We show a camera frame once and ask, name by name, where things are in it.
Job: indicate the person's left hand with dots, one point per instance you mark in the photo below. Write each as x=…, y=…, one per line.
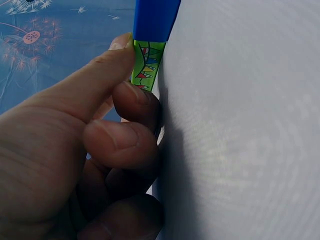
x=45, y=140

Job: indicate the person's left thumb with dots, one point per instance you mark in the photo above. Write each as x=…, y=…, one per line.
x=100, y=72

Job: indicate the blue and green marker pen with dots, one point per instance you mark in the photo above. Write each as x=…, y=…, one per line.
x=150, y=37

